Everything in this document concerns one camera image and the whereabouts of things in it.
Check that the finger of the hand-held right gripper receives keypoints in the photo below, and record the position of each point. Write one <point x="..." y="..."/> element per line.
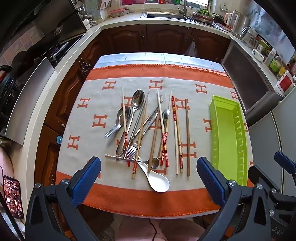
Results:
<point x="277" y="197"/>
<point x="285" y="164"/>

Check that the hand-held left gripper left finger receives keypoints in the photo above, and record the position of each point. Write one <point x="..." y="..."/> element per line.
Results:
<point x="89" y="176"/>

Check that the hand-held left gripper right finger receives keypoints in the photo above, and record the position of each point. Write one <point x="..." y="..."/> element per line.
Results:
<point x="208" y="178"/>

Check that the white ceramic spoon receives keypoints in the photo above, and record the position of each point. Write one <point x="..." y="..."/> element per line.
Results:
<point x="159" y="180"/>

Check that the bamboo chopstick with red tip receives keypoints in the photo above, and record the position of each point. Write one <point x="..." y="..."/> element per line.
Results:
<point x="178" y="139"/>
<point x="175" y="139"/>

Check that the green plastic utensil tray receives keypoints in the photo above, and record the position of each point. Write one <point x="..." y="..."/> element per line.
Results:
<point x="225" y="129"/>

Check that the steel soup spoon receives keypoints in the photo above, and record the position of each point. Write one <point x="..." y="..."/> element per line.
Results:
<point x="122" y="115"/>

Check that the plain steel chopstick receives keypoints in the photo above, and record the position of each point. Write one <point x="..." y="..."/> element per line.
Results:
<point x="148" y="124"/>
<point x="152" y="114"/>

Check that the twisted steel chopstick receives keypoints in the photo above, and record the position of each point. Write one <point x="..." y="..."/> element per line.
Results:
<point x="139" y="115"/>

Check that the bamboo chopstick with red bands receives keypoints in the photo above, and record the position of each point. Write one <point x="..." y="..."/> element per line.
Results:
<point x="169" y="102"/>
<point x="159" y="104"/>

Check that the large steel spoon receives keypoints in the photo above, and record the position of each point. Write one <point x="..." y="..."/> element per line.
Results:
<point x="138" y="98"/>

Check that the grey refrigerator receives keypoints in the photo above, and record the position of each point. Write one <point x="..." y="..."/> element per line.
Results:
<point x="272" y="139"/>

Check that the blue cabinet lock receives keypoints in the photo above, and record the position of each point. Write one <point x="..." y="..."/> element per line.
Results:
<point x="59" y="139"/>

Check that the smartphone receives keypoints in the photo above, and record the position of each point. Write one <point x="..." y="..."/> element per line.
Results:
<point x="12" y="197"/>

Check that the white container with red label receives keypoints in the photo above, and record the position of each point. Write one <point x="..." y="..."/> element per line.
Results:
<point x="285" y="82"/>

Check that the grey appliance with dark door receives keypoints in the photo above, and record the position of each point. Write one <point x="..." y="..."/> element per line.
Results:
<point x="249" y="78"/>

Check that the yellow bottle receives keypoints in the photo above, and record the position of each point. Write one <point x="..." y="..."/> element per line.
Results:
<point x="282" y="70"/>

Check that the stainless steel splash panel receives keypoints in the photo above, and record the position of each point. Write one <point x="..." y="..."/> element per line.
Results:
<point x="30" y="99"/>

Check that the green label bottle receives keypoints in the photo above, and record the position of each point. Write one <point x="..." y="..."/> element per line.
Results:
<point x="275" y="64"/>

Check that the clear plastic bottle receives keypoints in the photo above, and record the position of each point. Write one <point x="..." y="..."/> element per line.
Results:
<point x="270" y="56"/>

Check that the orange and beige printed blanket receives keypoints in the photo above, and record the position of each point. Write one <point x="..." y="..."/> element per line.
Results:
<point x="138" y="78"/>

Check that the white bowl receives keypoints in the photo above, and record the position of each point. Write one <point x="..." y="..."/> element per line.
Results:
<point x="257" y="55"/>

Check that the glass jar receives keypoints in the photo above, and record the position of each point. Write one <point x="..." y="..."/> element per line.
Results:
<point x="262" y="46"/>

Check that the black and red pressure cooker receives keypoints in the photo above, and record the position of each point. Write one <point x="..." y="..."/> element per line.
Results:
<point x="7" y="88"/>

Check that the hanging white plastic bag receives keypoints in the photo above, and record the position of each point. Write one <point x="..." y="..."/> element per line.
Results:
<point x="192" y="49"/>

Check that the black gas stove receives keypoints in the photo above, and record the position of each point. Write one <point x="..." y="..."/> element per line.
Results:
<point x="62" y="48"/>

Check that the glass pitcher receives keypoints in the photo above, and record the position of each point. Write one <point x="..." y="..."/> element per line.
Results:
<point x="251" y="37"/>

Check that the black wok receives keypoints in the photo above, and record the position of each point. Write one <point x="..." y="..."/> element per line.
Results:
<point x="23" y="60"/>

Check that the hanging clear plastic sheet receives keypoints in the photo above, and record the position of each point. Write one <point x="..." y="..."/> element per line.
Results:
<point x="266" y="20"/>

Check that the stacked white bowls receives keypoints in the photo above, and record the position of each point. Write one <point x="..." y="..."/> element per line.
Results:
<point x="86" y="23"/>

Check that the black range hood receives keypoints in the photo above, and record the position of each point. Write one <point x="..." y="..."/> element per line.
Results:
<point x="57" y="25"/>

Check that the pink and white electric kettle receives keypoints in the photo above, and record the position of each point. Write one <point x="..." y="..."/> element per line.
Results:
<point x="232" y="19"/>

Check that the steel colander with greens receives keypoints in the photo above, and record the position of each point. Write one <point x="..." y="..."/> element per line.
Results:
<point x="203" y="17"/>

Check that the pink lidded container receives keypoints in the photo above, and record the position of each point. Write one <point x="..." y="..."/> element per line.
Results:
<point x="119" y="12"/>

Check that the steel kitchen sink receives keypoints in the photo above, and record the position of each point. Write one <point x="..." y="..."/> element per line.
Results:
<point x="161" y="15"/>

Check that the steel faucet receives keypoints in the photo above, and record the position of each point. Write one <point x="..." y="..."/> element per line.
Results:
<point x="184" y="9"/>

